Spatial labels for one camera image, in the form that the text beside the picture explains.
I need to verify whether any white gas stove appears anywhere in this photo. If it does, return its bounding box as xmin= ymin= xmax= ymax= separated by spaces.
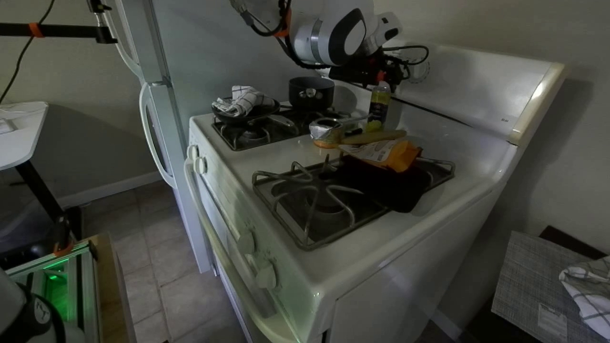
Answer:
xmin=182 ymin=42 xmax=569 ymax=343

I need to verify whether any gray grid mat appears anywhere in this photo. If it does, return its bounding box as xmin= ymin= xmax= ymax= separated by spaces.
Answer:
xmin=490 ymin=231 xmax=610 ymax=343

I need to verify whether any wooden spoon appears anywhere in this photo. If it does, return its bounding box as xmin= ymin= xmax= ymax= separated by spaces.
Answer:
xmin=315 ymin=128 xmax=408 ymax=151

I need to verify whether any thin black hanging cable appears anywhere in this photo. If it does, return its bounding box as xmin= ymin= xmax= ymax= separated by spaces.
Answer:
xmin=0 ymin=0 xmax=58 ymax=105

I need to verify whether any black camera stand bar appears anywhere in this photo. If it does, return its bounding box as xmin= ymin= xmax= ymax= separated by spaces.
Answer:
xmin=0 ymin=21 xmax=121 ymax=46

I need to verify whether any white refrigerator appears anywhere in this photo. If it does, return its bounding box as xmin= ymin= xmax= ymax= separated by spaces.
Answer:
xmin=94 ymin=0 xmax=218 ymax=277

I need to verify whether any white checkered dish towel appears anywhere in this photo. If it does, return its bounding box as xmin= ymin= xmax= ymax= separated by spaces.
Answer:
xmin=210 ymin=84 xmax=279 ymax=122
xmin=557 ymin=256 xmax=610 ymax=343

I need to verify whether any black pot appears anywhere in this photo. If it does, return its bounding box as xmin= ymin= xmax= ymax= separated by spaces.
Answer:
xmin=288 ymin=75 xmax=374 ymax=124

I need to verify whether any black burner grate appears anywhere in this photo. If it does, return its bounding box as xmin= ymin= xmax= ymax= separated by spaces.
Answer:
xmin=212 ymin=113 xmax=302 ymax=153
xmin=252 ymin=159 xmax=384 ymax=252

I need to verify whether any wooden robot cart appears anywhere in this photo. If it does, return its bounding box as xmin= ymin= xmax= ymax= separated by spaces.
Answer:
xmin=0 ymin=233 xmax=138 ymax=343

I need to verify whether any open tin with orange label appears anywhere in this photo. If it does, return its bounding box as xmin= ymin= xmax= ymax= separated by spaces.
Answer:
xmin=307 ymin=117 xmax=349 ymax=149

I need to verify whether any white oven door handle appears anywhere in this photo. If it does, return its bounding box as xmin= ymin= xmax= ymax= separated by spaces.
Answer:
xmin=182 ymin=159 xmax=302 ymax=343

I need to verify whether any black baking tray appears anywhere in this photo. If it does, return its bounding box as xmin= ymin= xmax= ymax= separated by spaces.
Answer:
xmin=336 ymin=155 xmax=435 ymax=216

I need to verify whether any blue can with yellow cap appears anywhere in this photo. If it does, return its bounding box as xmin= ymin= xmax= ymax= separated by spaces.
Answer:
xmin=368 ymin=81 xmax=395 ymax=128

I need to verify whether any white table with black leg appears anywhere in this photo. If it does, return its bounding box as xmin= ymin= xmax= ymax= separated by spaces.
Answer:
xmin=0 ymin=101 xmax=73 ymax=246

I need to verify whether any dark frying pan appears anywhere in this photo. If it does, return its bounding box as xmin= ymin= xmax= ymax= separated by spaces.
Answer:
xmin=212 ymin=94 xmax=321 ymax=145

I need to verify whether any black side table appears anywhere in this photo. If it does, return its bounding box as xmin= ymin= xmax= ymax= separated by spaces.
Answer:
xmin=462 ymin=225 xmax=610 ymax=343

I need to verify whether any orange paper bag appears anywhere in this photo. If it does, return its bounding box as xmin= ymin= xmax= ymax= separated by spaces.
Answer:
xmin=340 ymin=138 xmax=426 ymax=176

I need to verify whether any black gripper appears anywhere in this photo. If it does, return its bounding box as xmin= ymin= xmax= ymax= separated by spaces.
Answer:
xmin=328 ymin=44 xmax=410 ymax=105

